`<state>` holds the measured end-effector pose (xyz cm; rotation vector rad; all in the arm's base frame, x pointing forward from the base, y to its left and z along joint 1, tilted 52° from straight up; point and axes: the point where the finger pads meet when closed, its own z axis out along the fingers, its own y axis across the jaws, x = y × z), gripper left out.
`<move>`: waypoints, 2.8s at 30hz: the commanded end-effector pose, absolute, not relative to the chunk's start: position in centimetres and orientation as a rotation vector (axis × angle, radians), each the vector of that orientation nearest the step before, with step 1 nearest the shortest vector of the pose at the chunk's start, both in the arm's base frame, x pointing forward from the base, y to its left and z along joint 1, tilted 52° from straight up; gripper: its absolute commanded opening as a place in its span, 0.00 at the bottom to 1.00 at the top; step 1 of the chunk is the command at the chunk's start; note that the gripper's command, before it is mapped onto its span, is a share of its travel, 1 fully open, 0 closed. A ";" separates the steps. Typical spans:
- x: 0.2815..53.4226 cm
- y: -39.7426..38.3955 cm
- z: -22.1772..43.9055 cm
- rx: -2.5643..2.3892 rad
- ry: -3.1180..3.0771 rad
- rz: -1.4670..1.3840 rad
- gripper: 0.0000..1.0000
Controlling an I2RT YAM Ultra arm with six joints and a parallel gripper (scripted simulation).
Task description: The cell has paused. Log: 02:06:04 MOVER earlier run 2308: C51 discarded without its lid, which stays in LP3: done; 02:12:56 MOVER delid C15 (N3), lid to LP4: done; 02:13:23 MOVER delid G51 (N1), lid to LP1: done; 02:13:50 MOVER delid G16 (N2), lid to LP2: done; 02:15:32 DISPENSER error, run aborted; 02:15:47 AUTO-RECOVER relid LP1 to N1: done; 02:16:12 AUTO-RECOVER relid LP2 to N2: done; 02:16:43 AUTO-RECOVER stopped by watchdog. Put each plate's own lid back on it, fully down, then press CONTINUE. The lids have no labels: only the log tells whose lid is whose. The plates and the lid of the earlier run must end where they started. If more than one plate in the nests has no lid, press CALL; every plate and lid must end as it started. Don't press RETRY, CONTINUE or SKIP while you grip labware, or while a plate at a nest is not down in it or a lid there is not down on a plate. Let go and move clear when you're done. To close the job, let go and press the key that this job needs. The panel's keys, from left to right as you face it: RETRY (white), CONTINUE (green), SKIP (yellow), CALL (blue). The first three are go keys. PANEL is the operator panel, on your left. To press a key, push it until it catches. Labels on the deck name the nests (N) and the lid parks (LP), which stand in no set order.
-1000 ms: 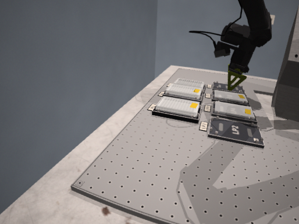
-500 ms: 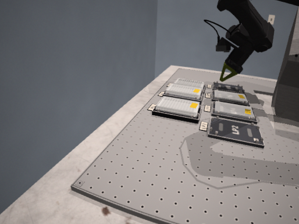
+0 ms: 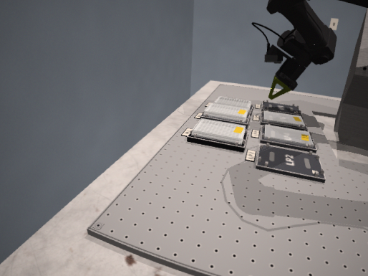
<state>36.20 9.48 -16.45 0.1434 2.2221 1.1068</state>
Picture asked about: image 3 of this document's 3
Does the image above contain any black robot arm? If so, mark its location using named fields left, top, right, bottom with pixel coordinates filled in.
left=265, top=0, right=336, bottom=77

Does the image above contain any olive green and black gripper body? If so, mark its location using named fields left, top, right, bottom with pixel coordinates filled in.
left=276, top=63, right=306, bottom=91

